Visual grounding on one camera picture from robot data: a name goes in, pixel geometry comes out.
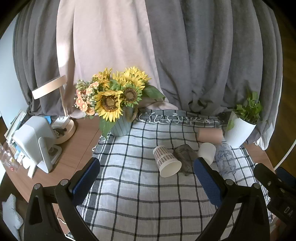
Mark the pink cup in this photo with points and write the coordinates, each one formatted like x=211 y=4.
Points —
x=210 y=135

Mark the ribbed blue-green vase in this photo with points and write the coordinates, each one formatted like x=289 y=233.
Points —
x=120 y=127

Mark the striped cushion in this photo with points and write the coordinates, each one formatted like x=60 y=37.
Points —
x=11 y=215

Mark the dark transparent plastic cup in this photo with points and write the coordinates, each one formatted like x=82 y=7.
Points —
x=185 y=158

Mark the white charger plug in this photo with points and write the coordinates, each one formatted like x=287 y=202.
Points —
x=61 y=121

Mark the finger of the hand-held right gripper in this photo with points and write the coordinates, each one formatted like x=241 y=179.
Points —
x=269 y=182
x=288 y=178

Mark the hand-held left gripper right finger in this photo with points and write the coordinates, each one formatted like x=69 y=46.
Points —
x=207 y=183

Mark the checked tablecloth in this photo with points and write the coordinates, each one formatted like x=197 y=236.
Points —
x=138 y=197

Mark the white curved tube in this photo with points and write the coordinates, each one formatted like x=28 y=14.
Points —
x=285 y=153

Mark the pink curtain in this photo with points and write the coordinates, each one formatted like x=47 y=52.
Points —
x=104 y=41

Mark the plaid paper cup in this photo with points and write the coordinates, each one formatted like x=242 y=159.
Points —
x=165 y=160

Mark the beige desk lamp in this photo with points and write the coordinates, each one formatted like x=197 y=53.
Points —
x=49 y=87

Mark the grey curtain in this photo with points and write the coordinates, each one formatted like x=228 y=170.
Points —
x=208 y=58
x=37 y=58

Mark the white paper cup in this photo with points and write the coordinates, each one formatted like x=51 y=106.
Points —
x=207 y=151

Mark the white ribbed plant pot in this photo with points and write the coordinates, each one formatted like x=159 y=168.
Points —
x=238 y=133

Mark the clear plastic bottle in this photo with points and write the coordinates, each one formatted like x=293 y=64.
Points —
x=224 y=160

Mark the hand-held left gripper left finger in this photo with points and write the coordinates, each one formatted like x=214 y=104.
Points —
x=86 y=179

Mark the sunflower bouquet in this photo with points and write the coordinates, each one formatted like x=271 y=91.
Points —
x=108 y=102

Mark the stack of books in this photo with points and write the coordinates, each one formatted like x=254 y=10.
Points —
x=15 y=125

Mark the green leafy plant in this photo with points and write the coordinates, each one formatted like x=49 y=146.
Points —
x=251 y=109

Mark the white desktop appliance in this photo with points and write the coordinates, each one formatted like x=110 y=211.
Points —
x=32 y=139

